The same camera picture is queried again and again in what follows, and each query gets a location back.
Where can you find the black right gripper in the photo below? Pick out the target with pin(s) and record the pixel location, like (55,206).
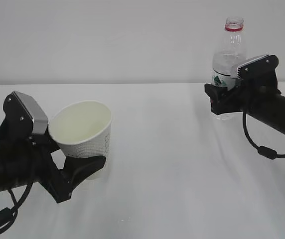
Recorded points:
(234,100)

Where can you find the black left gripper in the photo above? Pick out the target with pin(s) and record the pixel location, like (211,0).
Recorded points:
(27,161)

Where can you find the white paper cup green logo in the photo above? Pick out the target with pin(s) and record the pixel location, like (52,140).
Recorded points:
(83,129)

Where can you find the clear water bottle red label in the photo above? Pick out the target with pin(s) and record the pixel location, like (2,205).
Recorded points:
(230,50)

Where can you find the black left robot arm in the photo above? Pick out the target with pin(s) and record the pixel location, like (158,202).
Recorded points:
(0,169)

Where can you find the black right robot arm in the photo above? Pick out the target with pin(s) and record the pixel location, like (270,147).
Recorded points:
(262,102)

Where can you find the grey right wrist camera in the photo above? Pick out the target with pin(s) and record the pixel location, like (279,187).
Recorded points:
(254,67)

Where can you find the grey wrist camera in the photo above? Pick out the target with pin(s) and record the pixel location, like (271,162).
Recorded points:
(254,67)
(24,116)

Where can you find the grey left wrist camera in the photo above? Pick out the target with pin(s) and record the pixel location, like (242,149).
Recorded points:
(24,116)

